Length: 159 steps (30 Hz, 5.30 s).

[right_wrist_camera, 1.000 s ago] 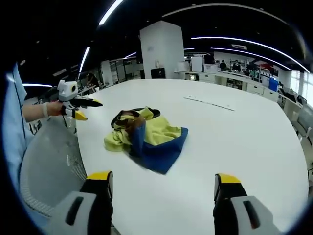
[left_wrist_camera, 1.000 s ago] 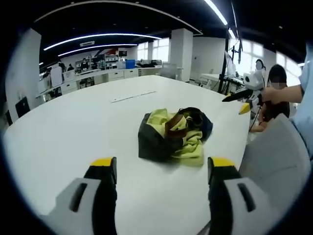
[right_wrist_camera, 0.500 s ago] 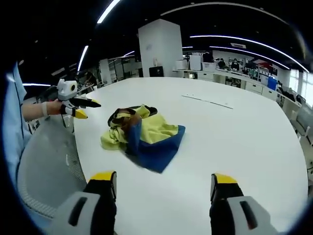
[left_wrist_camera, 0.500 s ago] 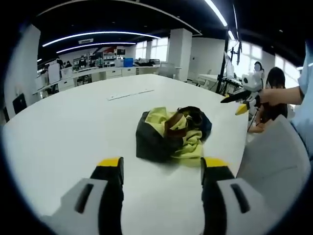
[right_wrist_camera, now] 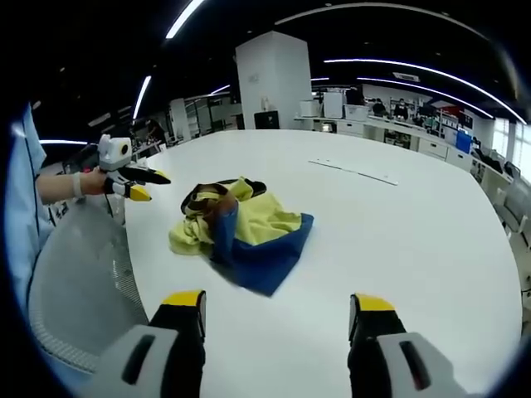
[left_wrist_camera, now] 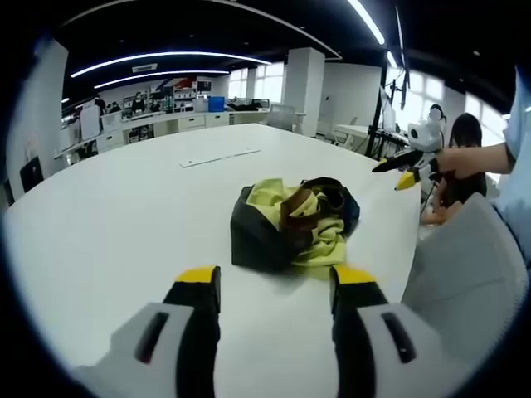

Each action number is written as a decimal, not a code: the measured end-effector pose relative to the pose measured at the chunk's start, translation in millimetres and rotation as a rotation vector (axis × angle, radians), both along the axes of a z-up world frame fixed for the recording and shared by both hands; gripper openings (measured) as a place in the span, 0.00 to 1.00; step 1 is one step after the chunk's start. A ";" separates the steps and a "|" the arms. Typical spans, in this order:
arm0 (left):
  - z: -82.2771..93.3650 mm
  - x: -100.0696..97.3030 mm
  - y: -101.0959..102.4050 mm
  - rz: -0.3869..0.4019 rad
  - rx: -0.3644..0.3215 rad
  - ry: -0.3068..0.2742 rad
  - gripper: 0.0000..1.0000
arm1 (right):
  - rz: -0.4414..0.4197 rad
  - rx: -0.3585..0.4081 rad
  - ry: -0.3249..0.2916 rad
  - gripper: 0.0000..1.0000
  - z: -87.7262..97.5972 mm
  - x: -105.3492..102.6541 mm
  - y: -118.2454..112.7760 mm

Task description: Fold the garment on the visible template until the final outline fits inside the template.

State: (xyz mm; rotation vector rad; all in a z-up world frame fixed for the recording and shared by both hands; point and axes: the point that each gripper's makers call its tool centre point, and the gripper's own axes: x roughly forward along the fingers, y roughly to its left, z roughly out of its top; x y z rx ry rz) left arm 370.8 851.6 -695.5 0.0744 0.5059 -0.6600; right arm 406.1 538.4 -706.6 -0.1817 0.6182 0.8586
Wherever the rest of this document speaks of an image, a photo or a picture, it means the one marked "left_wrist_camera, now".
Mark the black office chair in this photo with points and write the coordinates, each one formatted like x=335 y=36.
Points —
x=31 y=174

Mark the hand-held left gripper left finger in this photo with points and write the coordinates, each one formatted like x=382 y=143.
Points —
x=182 y=331

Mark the person's right hand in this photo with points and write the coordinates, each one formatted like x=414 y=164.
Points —
x=452 y=162

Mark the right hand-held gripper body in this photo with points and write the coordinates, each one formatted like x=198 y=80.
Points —
x=424 y=139

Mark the person's light blue shirt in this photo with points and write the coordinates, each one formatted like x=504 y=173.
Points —
x=518 y=174

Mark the light grey chair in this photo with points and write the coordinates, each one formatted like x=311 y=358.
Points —
x=464 y=273

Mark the yellow and dark garment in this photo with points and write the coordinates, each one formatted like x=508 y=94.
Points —
x=265 y=232

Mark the long ceiling light strip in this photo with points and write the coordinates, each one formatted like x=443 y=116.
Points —
x=166 y=56
x=157 y=75
x=367 y=18

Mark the white mesh office chair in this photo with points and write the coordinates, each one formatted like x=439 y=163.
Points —
x=281 y=116

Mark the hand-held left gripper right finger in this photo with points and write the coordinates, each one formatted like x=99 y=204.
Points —
x=361 y=331

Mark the white board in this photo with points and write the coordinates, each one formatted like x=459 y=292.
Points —
x=90 y=122

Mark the white flat strip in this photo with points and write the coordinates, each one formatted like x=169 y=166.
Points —
x=220 y=158

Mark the black monitor stand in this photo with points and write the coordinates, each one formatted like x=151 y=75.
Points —
x=383 y=124

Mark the blue storage box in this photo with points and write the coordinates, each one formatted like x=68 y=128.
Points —
x=216 y=103

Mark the long white counter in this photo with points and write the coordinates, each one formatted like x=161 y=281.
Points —
x=166 y=122

